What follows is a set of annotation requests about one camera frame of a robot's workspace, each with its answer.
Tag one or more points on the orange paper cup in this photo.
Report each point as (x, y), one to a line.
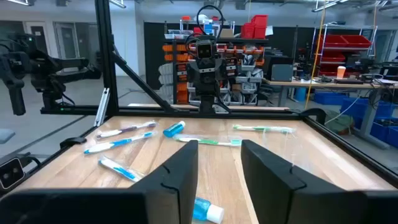
(341, 72)

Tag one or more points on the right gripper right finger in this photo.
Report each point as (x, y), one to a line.
(280, 196)

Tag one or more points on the green bag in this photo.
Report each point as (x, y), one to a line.
(339, 123)

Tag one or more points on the grey box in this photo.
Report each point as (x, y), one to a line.
(282, 73)

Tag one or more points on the black aluminium table frame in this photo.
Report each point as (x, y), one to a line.
(105, 62)

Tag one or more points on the table-level camera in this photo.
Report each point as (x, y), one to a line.
(11, 172)

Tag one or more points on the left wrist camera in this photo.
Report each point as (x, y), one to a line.
(205, 49)

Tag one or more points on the purple toothbrush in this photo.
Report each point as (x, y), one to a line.
(124, 130)

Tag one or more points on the blue plastic crate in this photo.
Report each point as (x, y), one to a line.
(385, 132)
(329, 98)
(354, 109)

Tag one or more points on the blue white toothbrush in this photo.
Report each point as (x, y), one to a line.
(118, 143)

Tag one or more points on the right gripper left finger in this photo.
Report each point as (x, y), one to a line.
(168, 199)

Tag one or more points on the silver metal bracket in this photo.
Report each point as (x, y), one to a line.
(102, 105)

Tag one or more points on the blue toothbrush in wrapper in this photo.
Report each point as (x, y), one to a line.
(121, 170)

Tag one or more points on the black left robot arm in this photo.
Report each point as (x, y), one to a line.
(207, 103)

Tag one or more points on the wooden workbench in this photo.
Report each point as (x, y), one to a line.
(311, 83)

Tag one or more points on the red storage bin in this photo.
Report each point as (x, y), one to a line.
(259, 20)
(332, 57)
(357, 41)
(248, 31)
(334, 41)

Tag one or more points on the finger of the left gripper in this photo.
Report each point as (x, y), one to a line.
(192, 74)
(221, 74)

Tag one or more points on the black background robot arm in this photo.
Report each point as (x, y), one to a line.
(46, 67)

